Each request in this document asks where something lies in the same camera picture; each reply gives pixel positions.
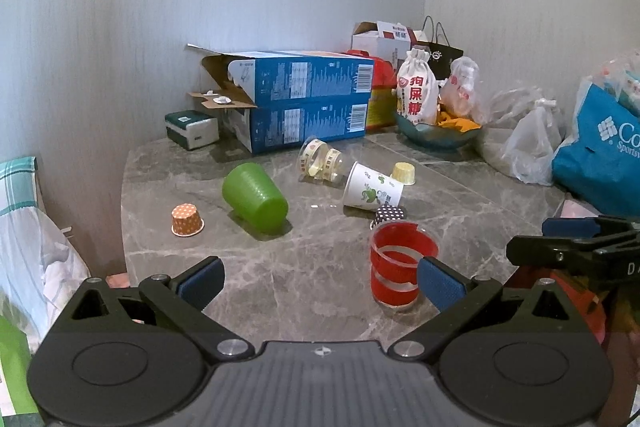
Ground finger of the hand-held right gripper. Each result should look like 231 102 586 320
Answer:
505 234 607 267
542 214 640 240

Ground orange snack packet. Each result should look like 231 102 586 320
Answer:
434 103 483 131

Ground white drawstring pouch red print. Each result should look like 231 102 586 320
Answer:
396 48 441 126

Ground bright green bag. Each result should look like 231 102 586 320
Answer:
0 314 40 410

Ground green tissue pack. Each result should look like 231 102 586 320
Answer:
164 110 220 152

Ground red striped clear cup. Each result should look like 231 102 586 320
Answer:
370 222 440 310

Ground blue shopping bag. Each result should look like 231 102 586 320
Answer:
551 77 640 219

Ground blue cardboard box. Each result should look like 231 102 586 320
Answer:
186 43 376 108
187 91 371 156

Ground white plastic bag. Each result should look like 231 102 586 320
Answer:
499 99 568 186

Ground red and yellow box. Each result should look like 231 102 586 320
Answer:
344 49 401 132

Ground blue ceramic bowl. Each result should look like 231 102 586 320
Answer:
395 109 484 152

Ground white paper cup green print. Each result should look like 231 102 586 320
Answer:
342 161 405 210

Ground green checked cloth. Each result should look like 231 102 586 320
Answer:
0 156 47 220

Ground crumpled clear plastic bag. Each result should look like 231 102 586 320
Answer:
475 81 558 168

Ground small yellow paper cup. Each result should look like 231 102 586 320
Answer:
391 162 417 186

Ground clear cup with printed bands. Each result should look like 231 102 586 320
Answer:
298 138 346 186

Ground white cardboard box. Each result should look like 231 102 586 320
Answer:
351 21 432 64

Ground clear plastic bag of snacks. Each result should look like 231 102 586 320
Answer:
439 56 489 124

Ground black polka dot paper cup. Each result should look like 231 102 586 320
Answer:
371 204 407 231

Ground black paper bag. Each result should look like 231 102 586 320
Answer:
411 15 465 81

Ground white bedding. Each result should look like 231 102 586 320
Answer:
0 206 92 353

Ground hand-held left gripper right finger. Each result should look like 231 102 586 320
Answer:
388 256 587 363

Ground orange polka dot paper cup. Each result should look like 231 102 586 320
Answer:
170 203 206 238

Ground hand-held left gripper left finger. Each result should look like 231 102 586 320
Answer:
50 256 254 363

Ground plastic wrapped packets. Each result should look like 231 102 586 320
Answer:
592 48 640 118

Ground green plastic cup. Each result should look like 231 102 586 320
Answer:
221 162 290 236

